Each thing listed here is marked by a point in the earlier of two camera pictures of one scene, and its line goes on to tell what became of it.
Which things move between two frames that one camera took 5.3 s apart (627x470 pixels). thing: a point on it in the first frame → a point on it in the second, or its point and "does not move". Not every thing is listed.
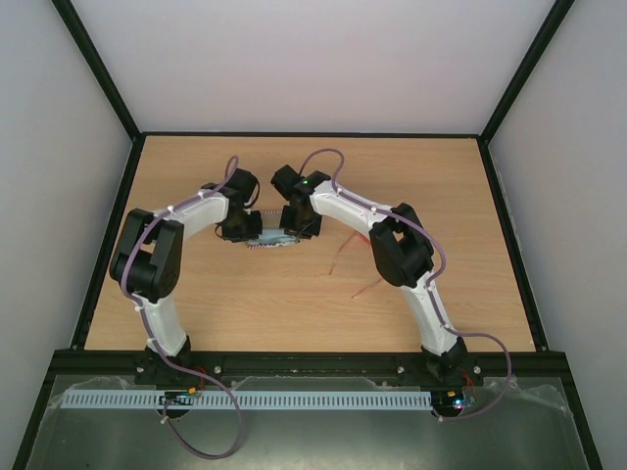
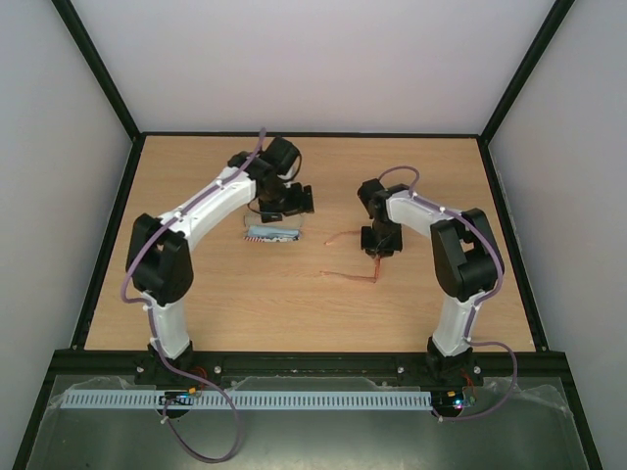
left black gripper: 254,232 → 303,203
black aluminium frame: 82,361 does not move
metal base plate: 520,422 does not move
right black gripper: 304,224 → 380,243
